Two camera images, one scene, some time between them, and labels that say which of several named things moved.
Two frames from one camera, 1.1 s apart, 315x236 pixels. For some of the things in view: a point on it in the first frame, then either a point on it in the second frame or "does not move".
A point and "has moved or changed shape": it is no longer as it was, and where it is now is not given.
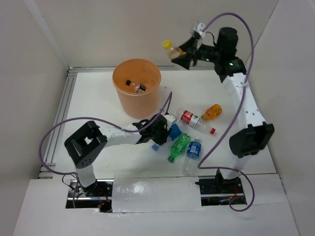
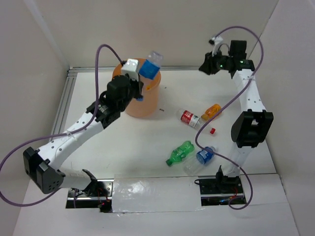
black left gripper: x=164 y=138 → x=138 y=84
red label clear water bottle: x=187 y=117 does not move
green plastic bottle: x=179 y=147 has moved or changed shape
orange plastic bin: x=137 y=81 does not move
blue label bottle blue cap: x=174 y=132 → x=150 y=67
